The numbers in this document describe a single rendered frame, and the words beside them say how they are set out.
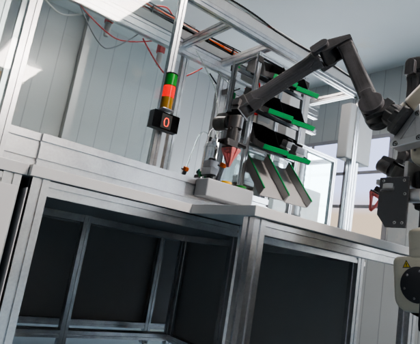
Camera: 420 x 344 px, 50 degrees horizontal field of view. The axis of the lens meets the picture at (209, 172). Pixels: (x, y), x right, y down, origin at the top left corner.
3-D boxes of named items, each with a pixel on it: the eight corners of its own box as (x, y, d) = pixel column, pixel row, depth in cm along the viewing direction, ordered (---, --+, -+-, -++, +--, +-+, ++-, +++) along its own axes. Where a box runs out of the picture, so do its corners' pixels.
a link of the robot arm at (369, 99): (348, 24, 165) (357, 44, 172) (313, 42, 170) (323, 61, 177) (386, 104, 136) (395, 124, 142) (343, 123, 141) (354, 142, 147)
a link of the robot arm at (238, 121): (239, 111, 174) (247, 117, 178) (225, 112, 178) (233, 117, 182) (235, 128, 172) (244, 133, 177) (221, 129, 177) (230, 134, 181)
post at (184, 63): (158, 224, 290) (195, 26, 316) (152, 223, 287) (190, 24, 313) (155, 224, 294) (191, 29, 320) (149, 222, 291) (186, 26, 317)
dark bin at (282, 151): (287, 156, 197) (293, 140, 196) (262, 149, 191) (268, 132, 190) (257, 139, 222) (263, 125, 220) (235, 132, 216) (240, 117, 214)
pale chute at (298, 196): (306, 208, 201) (312, 201, 199) (283, 202, 195) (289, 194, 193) (285, 169, 222) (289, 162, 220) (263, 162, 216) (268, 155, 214)
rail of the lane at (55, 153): (265, 225, 175) (269, 197, 177) (35, 168, 122) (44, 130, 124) (255, 224, 179) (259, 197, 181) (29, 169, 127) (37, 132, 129)
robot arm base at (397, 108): (408, 107, 128) (429, 120, 135) (388, 95, 134) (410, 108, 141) (389, 132, 131) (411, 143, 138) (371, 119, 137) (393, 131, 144)
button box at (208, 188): (251, 207, 161) (254, 190, 162) (205, 195, 149) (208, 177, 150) (238, 207, 167) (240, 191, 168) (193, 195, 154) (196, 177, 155)
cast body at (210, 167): (218, 176, 181) (221, 159, 182) (210, 173, 178) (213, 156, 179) (205, 177, 187) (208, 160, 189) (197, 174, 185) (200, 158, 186)
